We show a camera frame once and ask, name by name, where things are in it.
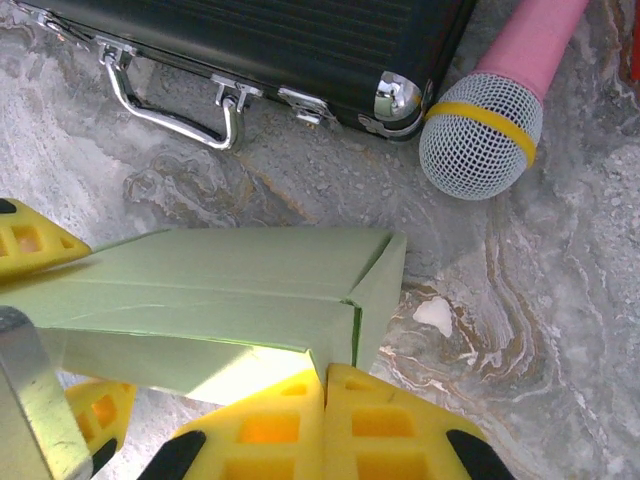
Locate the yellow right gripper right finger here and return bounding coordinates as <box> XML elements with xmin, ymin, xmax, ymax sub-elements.
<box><xmin>323</xmin><ymin>362</ymin><xmax>517</xmax><ymax>480</ymax></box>

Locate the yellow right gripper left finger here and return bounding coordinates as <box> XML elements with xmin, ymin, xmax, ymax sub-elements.
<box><xmin>137</xmin><ymin>367</ymin><xmax>327</xmax><ymax>480</ymax></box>

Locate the light green paper box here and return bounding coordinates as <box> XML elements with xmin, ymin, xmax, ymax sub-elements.
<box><xmin>0</xmin><ymin>227</ymin><xmax>409</xmax><ymax>407</ymax></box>

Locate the pink microphone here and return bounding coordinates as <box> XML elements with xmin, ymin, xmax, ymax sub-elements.
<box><xmin>418</xmin><ymin>0</ymin><xmax>592</xmax><ymax>202</ymax></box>

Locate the red block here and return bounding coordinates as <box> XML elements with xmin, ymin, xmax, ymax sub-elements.
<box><xmin>624</xmin><ymin>27</ymin><xmax>640</xmax><ymax>84</ymax></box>

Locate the black case with metal handle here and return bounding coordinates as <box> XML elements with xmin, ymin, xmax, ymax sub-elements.
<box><xmin>14</xmin><ymin>0</ymin><xmax>479</xmax><ymax>152</ymax></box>

